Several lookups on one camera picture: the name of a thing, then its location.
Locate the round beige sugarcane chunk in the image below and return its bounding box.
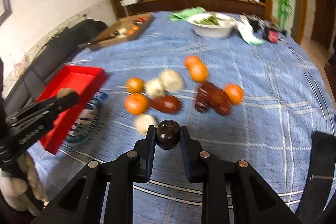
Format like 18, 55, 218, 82
56, 88, 78, 99

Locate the beige sugarcane chunk front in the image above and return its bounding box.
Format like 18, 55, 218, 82
134, 114, 157, 136

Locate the small wrinkled red date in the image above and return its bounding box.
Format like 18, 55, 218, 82
208, 87, 231, 115

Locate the dark plum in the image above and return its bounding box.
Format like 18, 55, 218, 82
155, 120, 181, 150

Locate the small orange mandarin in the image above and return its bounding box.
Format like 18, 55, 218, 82
224, 84, 244, 105

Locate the large wrinkled red date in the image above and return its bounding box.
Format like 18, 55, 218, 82
195, 81, 216, 113

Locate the smooth brown date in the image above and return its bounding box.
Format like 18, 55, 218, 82
150, 95, 182, 114

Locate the beige sugarcane chunk back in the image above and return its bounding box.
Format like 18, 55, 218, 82
159, 69, 184, 93

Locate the white gloved left hand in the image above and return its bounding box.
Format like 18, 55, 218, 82
1, 151, 49, 217

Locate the black leather sofa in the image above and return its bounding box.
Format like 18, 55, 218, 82
4, 19, 108, 115

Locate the red tray box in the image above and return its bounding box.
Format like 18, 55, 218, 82
35, 64, 109, 156

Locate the blue plaid tablecloth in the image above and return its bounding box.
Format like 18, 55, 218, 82
27, 11, 336, 224

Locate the cardboard box tray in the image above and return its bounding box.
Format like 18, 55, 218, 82
82, 12, 154, 51

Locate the black red jar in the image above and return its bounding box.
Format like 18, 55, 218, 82
262, 23, 279, 43

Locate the white towel green edge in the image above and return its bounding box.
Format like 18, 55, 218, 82
232, 15, 264, 46

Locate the white bowl with greens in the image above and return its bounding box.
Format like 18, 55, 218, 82
187, 12, 237, 38

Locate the green cloth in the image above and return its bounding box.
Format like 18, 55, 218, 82
169, 7, 206, 22

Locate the wooden sideboard counter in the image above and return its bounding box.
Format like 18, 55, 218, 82
126, 0, 266, 19

